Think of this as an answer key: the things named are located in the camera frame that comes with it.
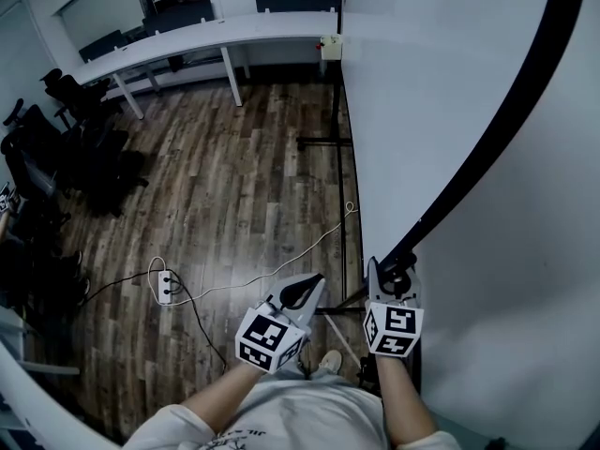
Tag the dark desk partition panel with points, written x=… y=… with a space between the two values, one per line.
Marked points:
x=100 y=45
x=295 y=1
x=178 y=19

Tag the person's left forearm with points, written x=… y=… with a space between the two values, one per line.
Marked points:
x=225 y=396

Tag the person's white shirt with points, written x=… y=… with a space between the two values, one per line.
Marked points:
x=304 y=420

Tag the person's beige shoe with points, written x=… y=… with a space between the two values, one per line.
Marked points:
x=332 y=361

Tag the small black device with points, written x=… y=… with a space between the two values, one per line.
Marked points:
x=368 y=373

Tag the beige box with red button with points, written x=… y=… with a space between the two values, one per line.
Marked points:
x=331 y=47

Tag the thin white stick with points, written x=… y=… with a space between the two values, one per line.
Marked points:
x=342 y=340

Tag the person's right forearm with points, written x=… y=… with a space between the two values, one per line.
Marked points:
x=403 y=406

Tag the white power strip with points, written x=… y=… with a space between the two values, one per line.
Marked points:
x=165 y=288

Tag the long white desk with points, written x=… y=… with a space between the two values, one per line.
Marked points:
x=211 y=33

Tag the grey door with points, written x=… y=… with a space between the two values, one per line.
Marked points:
x=469 y=441

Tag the white table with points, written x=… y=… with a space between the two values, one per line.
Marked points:
x=37 y=415

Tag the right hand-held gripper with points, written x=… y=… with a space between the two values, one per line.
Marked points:
x=394 y=328

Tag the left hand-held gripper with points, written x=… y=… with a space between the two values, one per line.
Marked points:
x=267 y=342

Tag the black office chair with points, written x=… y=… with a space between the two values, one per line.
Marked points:
x=28 y=270
x=33 y=134
x=70 y=92
x=105 y=162

